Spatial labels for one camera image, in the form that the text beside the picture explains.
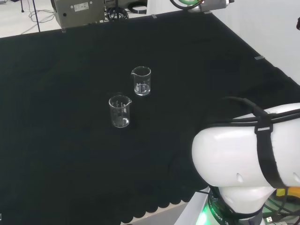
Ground clear glass beaker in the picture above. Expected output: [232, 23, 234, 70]
[108, 95, 133, 128]
[130, 66, 152, 97]

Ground black bench cloth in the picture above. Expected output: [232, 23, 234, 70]
[0, 11, 300, 225]

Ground grey metal equipment box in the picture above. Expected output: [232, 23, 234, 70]
[50, 0, 105, 30]

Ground dark blue stand pole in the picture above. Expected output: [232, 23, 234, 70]
[32, 0, 41, 33]

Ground yellow stop button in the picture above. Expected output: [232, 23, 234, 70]
[276, 187, 293, 198]

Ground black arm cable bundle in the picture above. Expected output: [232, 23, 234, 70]
[205, 96, 300, 129]

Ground black coiled cable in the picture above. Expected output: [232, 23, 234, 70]
[104, 5, 130, 22]

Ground black arm strap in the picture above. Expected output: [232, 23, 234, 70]
[254, 110, 286, 189]

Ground thin floor cable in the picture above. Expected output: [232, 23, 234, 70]
[27, 8, 57, 24]

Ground green and black cables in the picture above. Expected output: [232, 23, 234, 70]
[262, 187, 300, 225]

